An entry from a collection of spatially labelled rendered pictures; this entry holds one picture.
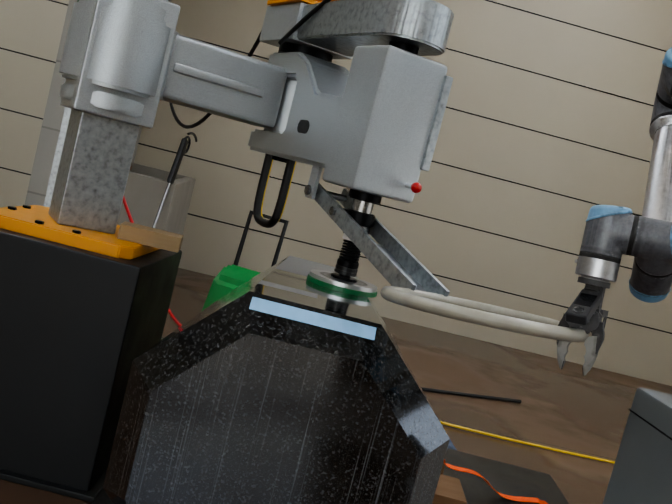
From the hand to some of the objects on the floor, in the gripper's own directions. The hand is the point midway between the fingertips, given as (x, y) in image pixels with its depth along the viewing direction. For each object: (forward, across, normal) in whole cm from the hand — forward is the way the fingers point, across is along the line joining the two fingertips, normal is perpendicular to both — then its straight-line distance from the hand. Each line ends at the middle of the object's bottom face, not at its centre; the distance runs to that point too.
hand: (572, 366), depth 180 cm
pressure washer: (+67, +202, -148) cm, 260 cm away
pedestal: (+75, +176, -14) cm, 192 cm away
